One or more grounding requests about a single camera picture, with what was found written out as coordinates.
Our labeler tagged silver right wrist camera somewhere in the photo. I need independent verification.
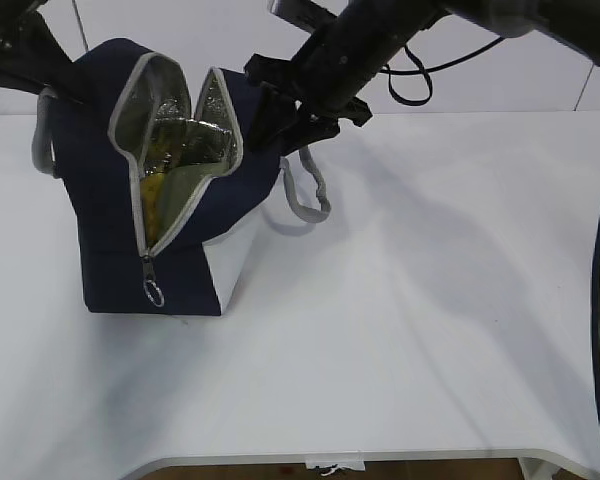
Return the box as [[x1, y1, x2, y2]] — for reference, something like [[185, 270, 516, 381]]
[[267, 0, 337, 34]]

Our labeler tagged green lidded glass container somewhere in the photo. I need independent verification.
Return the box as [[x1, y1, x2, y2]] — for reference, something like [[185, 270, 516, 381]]
[[160, 120, 233, 230]]

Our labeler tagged navy and white lunch bag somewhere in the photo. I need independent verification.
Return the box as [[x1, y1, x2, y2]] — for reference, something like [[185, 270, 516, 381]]
[[31, 39, 331, 316]]

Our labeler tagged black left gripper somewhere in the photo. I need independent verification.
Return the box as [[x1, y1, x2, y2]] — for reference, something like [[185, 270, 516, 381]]
[[0, 0, 88, 104]]

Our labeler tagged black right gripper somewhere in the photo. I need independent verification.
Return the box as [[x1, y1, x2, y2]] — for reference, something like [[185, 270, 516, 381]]
[[243, 9, 374, 157]]

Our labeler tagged yellow banana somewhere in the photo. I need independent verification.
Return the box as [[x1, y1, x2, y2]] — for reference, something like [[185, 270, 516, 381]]
[[140, 172, 173, 246]]

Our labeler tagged white table leg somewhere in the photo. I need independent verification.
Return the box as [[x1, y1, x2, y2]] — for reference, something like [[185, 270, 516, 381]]
[[518, 457, 561, 480]]

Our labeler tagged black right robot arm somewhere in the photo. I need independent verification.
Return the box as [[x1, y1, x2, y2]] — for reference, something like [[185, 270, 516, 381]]
[[244, 1, 600, 154]]

